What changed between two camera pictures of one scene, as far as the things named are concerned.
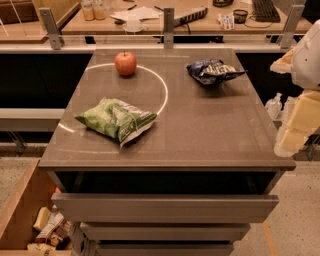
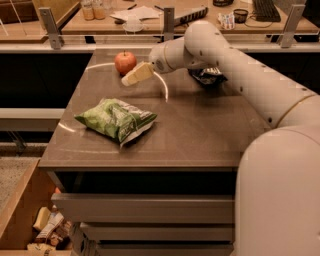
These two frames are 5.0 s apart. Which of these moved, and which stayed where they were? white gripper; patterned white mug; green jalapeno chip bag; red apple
Moved: white gripper
Stayed: patterned white mug; red apple; green jalapeno chip bag
